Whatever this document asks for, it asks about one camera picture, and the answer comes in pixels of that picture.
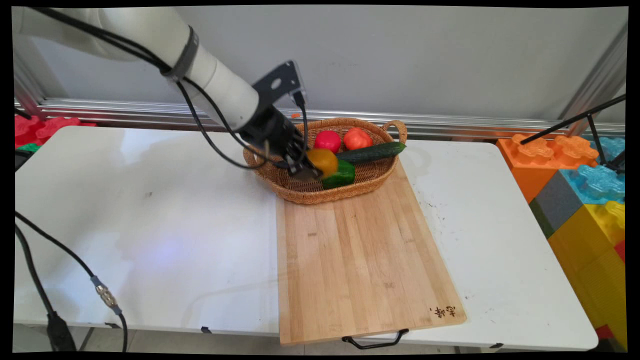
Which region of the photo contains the big grey toy block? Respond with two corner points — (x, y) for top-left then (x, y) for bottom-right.
(529, 171), (585, 239)

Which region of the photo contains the horizontal aluminium rail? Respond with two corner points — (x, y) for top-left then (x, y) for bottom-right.
(15, 98), (626, 141)

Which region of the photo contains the black cable strap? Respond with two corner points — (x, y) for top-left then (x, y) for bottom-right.
(161, 25), (200, 82)

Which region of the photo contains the brown-yellow toy potato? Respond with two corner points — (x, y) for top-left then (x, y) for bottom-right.
(306, 148), (339, 179)

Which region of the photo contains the thick black cable with plug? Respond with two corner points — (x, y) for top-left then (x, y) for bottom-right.
(15, 225), (77, 352)

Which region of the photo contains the big orange toy block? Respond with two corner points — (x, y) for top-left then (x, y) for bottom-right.
(496, 133), (600, 203)

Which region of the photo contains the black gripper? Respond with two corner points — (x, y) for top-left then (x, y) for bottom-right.
(239, 106), (323, 182)

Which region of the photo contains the red toy apple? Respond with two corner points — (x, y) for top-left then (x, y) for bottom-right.
(313, 130), (342, 154)

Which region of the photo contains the thin cable with metal connector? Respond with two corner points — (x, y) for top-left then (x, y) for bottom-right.
(15, 211), (129, 353)

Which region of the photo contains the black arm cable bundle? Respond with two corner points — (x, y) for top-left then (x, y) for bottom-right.
(30, 7), (301, 171)

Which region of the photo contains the slanted aluminium frame post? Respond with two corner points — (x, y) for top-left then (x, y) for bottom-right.
(557, 22), (628, 138)

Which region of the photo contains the big yellow toy block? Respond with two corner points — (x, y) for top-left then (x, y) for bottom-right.
(547, 201), (627, 351)

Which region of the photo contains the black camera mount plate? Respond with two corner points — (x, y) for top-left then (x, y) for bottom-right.
(251, 60), (307, 109)

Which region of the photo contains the green toy cucumber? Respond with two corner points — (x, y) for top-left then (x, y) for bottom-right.
(336, 141), (407, 165)

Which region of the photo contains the black metal board handle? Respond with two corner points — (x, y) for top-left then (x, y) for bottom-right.
(341, 328), (410, 350)

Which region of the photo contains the wooden cutting board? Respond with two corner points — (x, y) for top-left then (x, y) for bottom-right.
(275, 159), (468, 346)

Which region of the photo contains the orange-red toy tomato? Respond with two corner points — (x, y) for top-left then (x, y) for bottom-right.
(343, 127), (373, 151)

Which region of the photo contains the black camera cable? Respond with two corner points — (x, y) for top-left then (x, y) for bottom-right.
(292, 90), (311, 166)

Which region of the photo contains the big red toy block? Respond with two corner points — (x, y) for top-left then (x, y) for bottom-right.
(15, 114), (97, 149)

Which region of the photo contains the green toy bell pepper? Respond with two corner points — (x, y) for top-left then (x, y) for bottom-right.
(321, 160), (356, 190)

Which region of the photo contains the black tripod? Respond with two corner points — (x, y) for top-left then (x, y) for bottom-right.
(520, 94), (627, 175)

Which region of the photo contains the big blue toy block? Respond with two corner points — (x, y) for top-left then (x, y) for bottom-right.
(560, 136), (626, 206)

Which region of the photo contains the woven wicker basket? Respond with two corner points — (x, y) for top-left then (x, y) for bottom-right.
(243, 117), (408, 205)

